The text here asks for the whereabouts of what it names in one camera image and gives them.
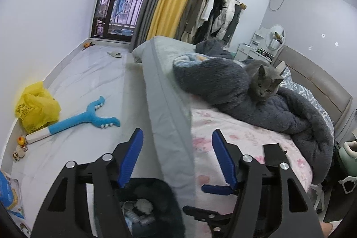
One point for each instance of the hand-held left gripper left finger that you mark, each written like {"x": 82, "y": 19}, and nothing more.
{"x": 131, "y": 160}

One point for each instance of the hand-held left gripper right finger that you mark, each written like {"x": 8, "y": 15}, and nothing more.
{"x": 223, "y": 160}

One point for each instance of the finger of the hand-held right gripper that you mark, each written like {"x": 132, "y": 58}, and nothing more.
{"x": 206, "y": 215}
{"x": 216, "y": 189}

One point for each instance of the white sock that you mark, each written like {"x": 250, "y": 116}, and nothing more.
{"x": 144, "y": 205}

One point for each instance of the black trash bin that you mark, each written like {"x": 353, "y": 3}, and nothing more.
{"x": 161, "y": 199}

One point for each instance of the person's right hand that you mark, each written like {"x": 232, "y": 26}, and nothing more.
{"x": 330, "y": 230}

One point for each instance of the round tin can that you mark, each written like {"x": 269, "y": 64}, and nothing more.
{"x": 129, "y": 205}

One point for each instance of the clear plastic bottle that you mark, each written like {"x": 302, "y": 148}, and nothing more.
{"x": 147, "y": 220}
{"x": 131, "y": 218}

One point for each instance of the grey mattress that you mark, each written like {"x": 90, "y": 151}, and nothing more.
{"x": 164, "y": 104}

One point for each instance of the blue forked plush toy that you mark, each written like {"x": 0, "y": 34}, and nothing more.
{"x": 75, "y": 119}

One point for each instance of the grey cat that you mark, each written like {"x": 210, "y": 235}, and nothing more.
{"x": 262, "y": 84}

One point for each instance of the grey patterned pillow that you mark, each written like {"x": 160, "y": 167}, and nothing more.
{"x": 304, "y": 87}

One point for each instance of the dark grey fleece blanket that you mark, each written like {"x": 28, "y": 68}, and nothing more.
{"x": 223, "y": 84}

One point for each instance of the pale green padded item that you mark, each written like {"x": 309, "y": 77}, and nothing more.
{"x": 350, "y": 151}

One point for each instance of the beige padded headboard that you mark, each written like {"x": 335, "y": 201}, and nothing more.
{"x": 320, "y": 79}

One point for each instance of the white vanity table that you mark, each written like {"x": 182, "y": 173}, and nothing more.
{"x": 251, "y": 49}

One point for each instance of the blue printed quilt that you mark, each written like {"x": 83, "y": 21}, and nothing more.
{"x": 192, "y": 58}

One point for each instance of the grey slipper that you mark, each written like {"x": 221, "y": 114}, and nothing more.
{"x": 115, "y": 54}

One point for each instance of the yellow plastic bag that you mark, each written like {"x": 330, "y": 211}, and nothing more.
{"x": 35, "y": 109}

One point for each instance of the small yellow duck toy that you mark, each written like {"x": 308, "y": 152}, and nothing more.
{"x": 21, "y": 139}

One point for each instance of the small beige plush toy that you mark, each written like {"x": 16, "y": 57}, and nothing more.
{"x": 19, "y": 148}

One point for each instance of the small spotted toy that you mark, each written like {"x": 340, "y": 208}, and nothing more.
{"x": 16, "y": 156}

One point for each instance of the round white mirror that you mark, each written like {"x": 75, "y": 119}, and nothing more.
{"x": 272, "y": 37}

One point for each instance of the small orange toy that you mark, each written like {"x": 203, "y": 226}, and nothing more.
{"x": 88, "y": 44}

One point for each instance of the blue plastic basin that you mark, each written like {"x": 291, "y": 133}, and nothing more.
{"x": 127, "y": 32}

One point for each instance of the blue package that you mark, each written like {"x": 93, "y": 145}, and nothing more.
{"x": 7, "y": 190}

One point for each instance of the dark grey hanging garment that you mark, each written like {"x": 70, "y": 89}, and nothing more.
{"x": 233, "y": 26}

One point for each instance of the white hanging jacket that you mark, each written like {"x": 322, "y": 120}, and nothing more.
{"x": 224, "y": 17}

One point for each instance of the beige hanging coat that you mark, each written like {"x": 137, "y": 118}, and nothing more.
{"x": 196, "y": 15}

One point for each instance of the black hanging garment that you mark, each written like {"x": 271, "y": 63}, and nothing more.
{"x": 216, "y": 3}

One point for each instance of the white metal frame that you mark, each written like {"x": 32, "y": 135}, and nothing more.
{"x": 347, "y": 183}

